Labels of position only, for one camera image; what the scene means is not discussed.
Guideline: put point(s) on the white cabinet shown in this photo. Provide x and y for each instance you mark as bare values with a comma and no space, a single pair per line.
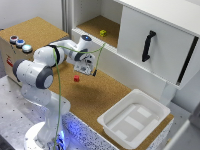
110,63

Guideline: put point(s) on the white sliding door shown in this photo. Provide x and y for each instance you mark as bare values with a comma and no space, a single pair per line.
156,43

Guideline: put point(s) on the green button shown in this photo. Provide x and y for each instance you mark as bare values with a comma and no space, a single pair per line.
26,48

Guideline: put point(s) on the pink block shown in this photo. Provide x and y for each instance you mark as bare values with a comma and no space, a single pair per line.
76,78

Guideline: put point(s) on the red button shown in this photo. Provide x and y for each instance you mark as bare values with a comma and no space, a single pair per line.
14,39

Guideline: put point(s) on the white plastic box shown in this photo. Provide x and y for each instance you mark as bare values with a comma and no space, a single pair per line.
133,118

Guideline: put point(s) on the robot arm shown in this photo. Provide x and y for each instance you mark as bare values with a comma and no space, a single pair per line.
33,73

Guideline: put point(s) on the wooden drawer box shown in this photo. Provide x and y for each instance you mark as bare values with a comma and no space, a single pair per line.
33,33

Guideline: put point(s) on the blue button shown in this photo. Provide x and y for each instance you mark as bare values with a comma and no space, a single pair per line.
20,42

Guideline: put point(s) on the yellow block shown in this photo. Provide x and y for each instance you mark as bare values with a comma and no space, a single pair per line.
103,33

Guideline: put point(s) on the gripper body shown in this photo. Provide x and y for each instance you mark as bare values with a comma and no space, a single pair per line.
83,66

